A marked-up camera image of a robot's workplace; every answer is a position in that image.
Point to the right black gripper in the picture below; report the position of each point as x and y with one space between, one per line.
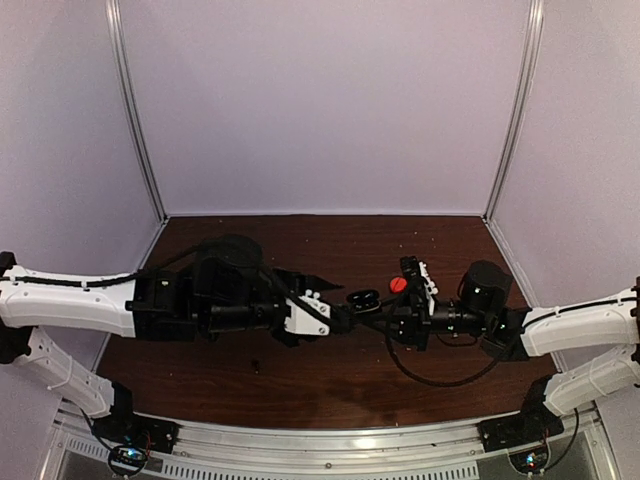
413 317

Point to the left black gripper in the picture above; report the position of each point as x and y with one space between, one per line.
302 280

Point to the black earbud charging case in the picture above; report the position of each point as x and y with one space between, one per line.
364 301

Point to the red earbud charging case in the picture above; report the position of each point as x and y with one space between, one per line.
397 285

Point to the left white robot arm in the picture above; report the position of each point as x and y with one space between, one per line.
32 300

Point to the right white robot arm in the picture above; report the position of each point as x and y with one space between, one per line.
611 321

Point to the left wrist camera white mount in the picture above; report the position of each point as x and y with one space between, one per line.
299 322

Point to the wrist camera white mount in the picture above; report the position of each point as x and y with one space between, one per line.
299 322
421 289

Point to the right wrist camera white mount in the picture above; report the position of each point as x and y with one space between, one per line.
421 289

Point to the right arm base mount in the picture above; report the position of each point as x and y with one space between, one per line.
527 433

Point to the aluminium front rail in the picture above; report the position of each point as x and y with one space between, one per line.
447 450

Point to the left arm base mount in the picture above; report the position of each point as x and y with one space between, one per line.
130 438

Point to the right aluminium frame post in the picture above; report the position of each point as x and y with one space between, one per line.
529 60

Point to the aluminium frame post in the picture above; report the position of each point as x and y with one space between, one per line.
529 60
126 85

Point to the left aluminium frame post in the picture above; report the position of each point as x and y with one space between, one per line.
126 85

